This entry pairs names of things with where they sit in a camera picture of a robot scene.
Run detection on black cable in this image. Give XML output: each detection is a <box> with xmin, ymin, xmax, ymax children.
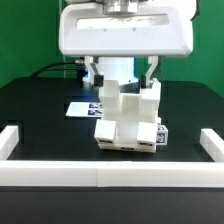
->
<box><xmin>31</xmin><ymin>60</ymin><xmax>88</xmax><ymax>78</ymax></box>

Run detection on white chair seat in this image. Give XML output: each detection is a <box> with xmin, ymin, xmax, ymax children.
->
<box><xmin>98</xmin><ymin>93</ymin><xmax>161</xmax><ymax>154</ymax></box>

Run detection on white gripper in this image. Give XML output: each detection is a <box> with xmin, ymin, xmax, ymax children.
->
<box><xmin>59</xmin><ymin>0</ymin><xmax>194</xmax><ymax>88</ymax></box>

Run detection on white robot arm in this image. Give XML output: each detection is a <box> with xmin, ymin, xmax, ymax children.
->
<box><xmin>59</xmin><ymin>0</ymin><xmax>200</xmax><ymax>86</ymax></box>

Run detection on white sheet with tags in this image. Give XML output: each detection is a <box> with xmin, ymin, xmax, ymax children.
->
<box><xmin>66</xmin><ymin>102</ymin><xmax>102</xmax><ymax>117</ymax></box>

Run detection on white U-shaped fence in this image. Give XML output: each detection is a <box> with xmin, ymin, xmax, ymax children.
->
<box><xmin>0</xmin><ymin>126</ymin><xmax>224</xmax><ymax>188</ymax></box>

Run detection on white chair back piece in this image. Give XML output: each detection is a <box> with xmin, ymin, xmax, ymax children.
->
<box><xmin>98</xmin><ymin>78</ymin><xmax>161</xmax><ymax>118</ymax></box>

